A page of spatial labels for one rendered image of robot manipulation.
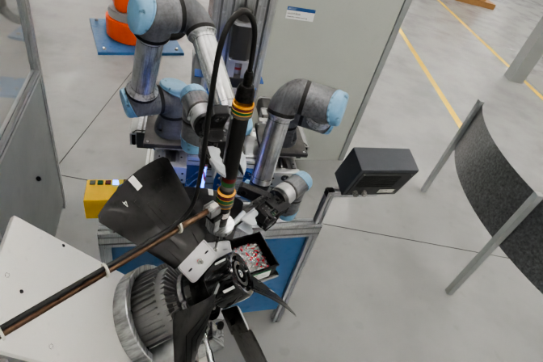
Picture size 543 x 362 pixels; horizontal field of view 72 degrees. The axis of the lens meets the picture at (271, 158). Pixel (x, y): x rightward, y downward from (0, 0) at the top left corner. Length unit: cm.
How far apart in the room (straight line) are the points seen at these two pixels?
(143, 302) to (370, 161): 92
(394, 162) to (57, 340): 120
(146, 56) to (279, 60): 158
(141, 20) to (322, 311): 191
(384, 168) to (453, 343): 157
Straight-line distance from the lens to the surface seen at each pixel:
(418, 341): 265
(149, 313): 99
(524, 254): 257
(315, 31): 276
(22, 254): 91
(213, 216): 88
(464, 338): 285
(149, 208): 89
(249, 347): 103
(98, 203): 135
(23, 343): 85
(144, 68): 136
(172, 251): 92
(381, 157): 150
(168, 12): 121
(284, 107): 121
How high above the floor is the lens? 203
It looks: 38 degrees down
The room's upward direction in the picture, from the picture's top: 15 degrees clockwise
